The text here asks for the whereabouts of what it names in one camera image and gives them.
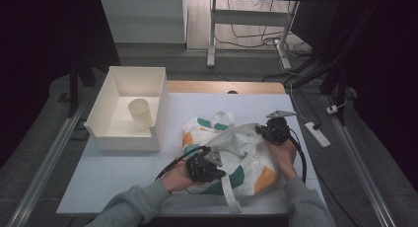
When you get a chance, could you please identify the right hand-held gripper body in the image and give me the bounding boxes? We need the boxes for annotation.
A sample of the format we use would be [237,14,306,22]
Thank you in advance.
[265,110,298,146]

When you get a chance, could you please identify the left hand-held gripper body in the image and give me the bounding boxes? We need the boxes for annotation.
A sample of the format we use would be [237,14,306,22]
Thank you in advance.
[185,145,228,184]

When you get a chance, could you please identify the white tote bag coloured patches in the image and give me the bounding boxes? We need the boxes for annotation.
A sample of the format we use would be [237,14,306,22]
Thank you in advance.
[181,111,280,215]

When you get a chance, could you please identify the white cup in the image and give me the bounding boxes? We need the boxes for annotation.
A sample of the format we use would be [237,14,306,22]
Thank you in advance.
[127,98,155,129]

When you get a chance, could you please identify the white storage box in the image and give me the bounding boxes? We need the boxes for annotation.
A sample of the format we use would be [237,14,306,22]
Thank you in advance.
[83,66,171,152]

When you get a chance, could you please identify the person's right hand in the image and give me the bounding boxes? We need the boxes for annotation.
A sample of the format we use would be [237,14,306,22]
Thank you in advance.
[265,138,299,182]

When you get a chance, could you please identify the person's left hand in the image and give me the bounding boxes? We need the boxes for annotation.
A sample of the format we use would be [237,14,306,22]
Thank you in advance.
[161,161,198,192]

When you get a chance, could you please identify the white power strip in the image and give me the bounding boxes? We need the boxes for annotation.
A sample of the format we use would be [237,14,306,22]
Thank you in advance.
[304,121,332,149]

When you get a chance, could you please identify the small white connector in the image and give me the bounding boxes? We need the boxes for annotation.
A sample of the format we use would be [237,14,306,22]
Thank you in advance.
[325,98,349,115]

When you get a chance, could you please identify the black stand legs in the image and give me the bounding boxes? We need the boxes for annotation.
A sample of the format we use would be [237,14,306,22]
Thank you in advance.
[289,48,359,126]

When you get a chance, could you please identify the dark curtain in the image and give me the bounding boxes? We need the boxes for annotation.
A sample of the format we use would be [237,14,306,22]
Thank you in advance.
[338,0,418,192]
[0,0,120,169]

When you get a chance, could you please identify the white cabinet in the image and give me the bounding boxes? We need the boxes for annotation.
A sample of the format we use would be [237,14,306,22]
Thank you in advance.
[99,0,188,44]

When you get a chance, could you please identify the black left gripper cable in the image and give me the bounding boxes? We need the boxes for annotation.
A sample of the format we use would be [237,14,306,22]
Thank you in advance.
[155,145,211,182]

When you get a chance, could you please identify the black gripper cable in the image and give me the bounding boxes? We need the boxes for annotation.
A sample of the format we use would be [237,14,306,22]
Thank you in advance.
[155,145,211,182]
[285,126,309,186]

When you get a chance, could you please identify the black power strip cable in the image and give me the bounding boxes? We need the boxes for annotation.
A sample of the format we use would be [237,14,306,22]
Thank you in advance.
[289,85,322,130]

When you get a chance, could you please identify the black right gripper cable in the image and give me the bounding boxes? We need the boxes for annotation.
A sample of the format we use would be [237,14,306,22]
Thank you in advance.
[285,126,309,186]

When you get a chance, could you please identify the aluminium rail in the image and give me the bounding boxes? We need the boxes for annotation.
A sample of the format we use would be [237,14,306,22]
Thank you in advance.
[6,102,88,227]
[323,95,397,227]

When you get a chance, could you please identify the tangle of black cables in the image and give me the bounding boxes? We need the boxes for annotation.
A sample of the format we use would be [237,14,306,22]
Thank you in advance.
[215,0,313,57]

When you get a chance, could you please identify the white desk frame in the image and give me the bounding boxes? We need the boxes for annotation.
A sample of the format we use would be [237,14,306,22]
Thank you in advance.
[206,0,301,70]

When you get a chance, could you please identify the black stand post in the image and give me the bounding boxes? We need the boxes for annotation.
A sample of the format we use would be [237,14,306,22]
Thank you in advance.
[67,55,98,117]

